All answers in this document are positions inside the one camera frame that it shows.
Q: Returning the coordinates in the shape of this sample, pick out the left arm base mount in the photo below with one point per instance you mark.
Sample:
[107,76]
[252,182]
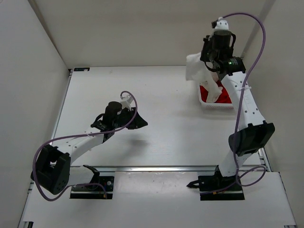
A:
[100,187]

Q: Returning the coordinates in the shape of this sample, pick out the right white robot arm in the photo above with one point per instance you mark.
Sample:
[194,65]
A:
[252,131]

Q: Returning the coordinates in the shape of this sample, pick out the small dark label sticker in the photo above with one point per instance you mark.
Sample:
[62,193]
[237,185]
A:
[81,69]

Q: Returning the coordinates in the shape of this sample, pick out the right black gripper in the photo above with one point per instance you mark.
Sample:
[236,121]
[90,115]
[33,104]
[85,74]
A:
[208,42]

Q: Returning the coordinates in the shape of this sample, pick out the white t shirt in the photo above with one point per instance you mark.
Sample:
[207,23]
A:
[198,72]

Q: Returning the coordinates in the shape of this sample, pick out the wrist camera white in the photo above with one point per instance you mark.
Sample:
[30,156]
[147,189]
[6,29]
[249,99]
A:
[220,24]
[126,99]

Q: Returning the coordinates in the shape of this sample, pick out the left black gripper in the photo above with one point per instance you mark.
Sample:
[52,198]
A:
[138,122]

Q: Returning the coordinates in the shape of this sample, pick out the white plastic basket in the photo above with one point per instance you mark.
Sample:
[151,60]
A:
[213,105]

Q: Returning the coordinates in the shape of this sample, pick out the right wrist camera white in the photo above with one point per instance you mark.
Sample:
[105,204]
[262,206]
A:
[220,24]

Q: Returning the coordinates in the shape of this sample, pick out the red t shirt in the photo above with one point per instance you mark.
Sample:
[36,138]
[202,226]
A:
[218,95]

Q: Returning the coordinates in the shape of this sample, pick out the aluminium rail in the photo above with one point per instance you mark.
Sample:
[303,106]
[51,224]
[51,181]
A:
[155,168]

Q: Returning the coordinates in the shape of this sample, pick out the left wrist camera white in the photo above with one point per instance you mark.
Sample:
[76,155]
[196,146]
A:
[126,99]

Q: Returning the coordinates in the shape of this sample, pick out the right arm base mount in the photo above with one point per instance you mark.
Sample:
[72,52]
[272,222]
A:
[217,188]

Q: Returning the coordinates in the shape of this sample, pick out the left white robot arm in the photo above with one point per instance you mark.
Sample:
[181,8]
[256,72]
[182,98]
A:
[52,168]

